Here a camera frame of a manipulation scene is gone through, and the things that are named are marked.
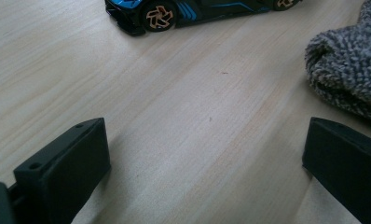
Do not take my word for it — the blue toy car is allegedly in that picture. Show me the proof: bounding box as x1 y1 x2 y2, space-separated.
104 0 303 37

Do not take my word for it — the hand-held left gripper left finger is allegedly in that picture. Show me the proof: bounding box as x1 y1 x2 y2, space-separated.
13 117 112 224

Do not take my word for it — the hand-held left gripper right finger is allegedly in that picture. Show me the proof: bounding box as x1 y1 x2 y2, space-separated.
302 117 371 224

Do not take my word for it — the fuzzy grey sock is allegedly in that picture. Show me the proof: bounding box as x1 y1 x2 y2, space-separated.
304 0 371 125

